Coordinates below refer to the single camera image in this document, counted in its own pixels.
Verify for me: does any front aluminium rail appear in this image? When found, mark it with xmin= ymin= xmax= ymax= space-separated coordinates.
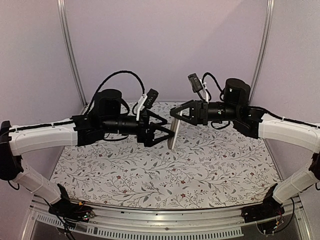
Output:
xmin=21 ymin=196 xmax=313 ymax=240

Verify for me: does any black camera cable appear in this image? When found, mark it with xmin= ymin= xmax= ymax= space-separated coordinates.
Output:
xmin=86 ymin=71 xmax=146 ymax=116
xmin=201 ymin=71 xmax=232 ymax=130

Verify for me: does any aluminium frame post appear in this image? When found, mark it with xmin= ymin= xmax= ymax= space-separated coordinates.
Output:
xmin=251 ymin=0 xmax=275 ymax=90
xmin=56 ymin=0 xmax=87 ymax=106

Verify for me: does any floral patterned table mat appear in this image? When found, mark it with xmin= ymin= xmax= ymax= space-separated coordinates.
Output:
xmin=48 ymin=100 xmax=285 ymax=210

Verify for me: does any right aluminium frame post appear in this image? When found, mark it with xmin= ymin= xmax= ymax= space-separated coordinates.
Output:
xmin=251 ymin=0 xmax=275 ymax=90

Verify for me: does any grey white remote control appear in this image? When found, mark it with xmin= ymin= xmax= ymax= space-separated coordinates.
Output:
xmin=167 ymin=105 xmax=184 ymax=150

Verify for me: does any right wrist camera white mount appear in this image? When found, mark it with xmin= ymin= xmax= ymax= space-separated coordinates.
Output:
xmin=187 ymin=73 xmax=211 ymax=103

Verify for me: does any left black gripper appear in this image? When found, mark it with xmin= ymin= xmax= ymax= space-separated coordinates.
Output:
xmin=101 ymin=110 xmax=175 ymax=147

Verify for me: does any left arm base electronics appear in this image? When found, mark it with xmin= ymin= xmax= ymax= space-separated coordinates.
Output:
xmin=48 ymin=183 xmax=95 ymax=223

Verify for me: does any right black camera cable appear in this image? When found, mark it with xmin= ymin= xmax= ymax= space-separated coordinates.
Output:
xmin=201 ymin=71 xmax=232 ymax=130

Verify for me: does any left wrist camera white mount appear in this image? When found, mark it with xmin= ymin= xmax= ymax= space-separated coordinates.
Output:
xmin=135 ymin=88 xmax=159 ymax=121

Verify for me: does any left aluminium frame post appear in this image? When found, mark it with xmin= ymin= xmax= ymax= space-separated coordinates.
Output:
xmin=56 ymin=0 xmax=87 ymax=106

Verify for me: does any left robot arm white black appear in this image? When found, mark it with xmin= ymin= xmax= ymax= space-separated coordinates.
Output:
xmin=0 ymin=89 xmax=174 ymax=217

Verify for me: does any left black camera cable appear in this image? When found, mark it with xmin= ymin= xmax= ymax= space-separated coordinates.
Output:
xmin=86 ymin=71 xmax=146 ymax=116

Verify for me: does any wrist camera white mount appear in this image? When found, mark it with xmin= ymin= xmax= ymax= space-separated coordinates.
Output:
xmin=135 ymin=88 xmax=159 ymax=121
xmin=187 ymin=73 xmax=211 ymax=103

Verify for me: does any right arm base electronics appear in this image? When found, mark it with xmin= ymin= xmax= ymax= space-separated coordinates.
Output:
xmin=241 ymin=196 xmax=285 ymax=235

